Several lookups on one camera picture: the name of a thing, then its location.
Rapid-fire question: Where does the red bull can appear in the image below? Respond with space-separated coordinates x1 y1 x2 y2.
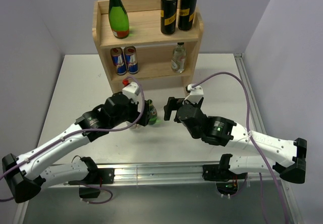
124 46 139 74
110 47 127 75

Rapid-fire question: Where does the green bottle front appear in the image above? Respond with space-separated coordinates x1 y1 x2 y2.
108 0 130 39

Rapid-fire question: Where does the left Red Bull can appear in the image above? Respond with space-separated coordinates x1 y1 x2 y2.
110 47 127 75

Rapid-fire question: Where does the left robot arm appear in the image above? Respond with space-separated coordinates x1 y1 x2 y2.
1 91 149 203

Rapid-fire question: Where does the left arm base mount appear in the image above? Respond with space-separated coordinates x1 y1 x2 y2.
68 168 115 204

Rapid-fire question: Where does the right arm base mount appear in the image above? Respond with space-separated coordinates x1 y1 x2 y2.
202 164 248 199

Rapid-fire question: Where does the aluminium side rail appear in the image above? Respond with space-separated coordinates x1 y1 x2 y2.
234 53 266 134

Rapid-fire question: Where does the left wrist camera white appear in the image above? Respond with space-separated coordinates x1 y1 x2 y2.
122 79 140 103

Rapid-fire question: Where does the black yellow Schweppes can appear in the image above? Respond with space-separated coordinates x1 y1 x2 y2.
178 0 197 31

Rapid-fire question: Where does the right Red Bull can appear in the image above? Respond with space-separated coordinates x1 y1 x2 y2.
124 46 139 74

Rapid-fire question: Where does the green bottle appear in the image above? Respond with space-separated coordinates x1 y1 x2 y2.
147 99 160 125
108 0 130 39

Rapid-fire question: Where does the wooden two-tier shelf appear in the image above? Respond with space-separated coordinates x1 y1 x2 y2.
92 0 204 92

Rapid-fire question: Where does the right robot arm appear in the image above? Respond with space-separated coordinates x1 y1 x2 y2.
164 97 307 184

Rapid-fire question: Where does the clear glass bottle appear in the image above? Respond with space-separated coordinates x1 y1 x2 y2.
129 124 141 130
171 42 186 73

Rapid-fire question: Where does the green bottle rear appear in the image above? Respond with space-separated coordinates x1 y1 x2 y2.
147 99 160 125

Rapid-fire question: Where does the aluminium front rail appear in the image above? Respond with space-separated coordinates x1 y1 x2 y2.
41 160 271 189

